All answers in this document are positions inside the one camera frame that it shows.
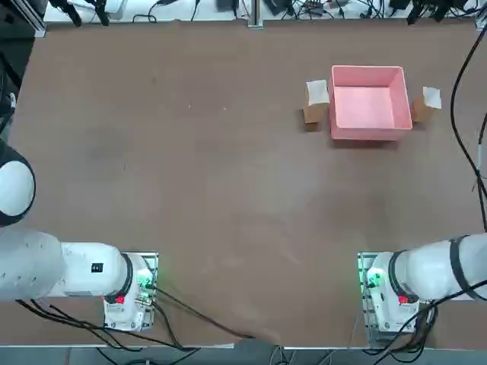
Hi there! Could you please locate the black cable across table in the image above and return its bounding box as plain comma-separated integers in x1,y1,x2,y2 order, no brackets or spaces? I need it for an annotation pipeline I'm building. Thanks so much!
151,287,256,340

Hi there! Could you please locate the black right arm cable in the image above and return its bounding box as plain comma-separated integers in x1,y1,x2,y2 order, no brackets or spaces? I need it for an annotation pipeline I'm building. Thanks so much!
450,27,487,179

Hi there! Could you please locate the black cable bundle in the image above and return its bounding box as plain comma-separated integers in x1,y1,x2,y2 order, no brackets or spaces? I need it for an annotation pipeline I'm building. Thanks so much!
14,298,201,351

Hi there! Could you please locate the aluminium profile rail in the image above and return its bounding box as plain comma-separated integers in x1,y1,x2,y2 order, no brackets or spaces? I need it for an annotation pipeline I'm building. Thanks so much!
23,0,47,38

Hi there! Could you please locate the thin grey cable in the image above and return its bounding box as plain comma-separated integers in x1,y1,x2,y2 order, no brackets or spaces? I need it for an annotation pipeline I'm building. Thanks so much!
471,112,487,233

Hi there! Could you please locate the white device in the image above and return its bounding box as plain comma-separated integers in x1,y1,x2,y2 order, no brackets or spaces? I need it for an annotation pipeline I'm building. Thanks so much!
106,0,127,21

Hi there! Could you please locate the pink plastic tray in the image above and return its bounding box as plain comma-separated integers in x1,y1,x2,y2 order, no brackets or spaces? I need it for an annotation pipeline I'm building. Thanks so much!
329,65,414,142

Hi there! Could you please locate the kraft paper carton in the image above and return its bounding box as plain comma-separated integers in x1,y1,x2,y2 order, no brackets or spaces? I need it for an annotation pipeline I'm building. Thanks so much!
412,86,443,123
302,79,330,133

